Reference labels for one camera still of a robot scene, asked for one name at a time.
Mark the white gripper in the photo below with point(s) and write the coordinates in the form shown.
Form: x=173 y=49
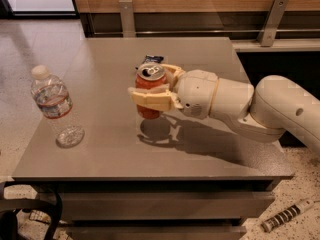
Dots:
x=196 y=91

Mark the red coke can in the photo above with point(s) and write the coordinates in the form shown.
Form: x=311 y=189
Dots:
x=149 y=75

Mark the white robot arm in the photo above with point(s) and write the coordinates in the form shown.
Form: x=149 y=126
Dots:
x=262 y=113

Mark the clear plastic water bottle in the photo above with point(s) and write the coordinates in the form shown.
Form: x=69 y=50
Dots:
x=53 y=99

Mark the blue snack packet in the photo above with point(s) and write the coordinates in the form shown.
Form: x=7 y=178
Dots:
x=151 y=60

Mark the wooden counter panel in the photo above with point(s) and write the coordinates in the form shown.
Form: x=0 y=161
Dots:
x=241 y=19

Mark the grey drawer cabinet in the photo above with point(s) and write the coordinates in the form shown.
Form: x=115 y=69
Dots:
x=173 y=178

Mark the left metal bracket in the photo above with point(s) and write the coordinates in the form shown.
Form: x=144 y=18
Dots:
x=127 y=18

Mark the metal bracket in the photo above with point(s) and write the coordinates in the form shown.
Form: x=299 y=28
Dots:
x=266 y=36
x=127 y=18

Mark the right metal bracket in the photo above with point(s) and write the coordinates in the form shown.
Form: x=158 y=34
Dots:
x=266 y=36

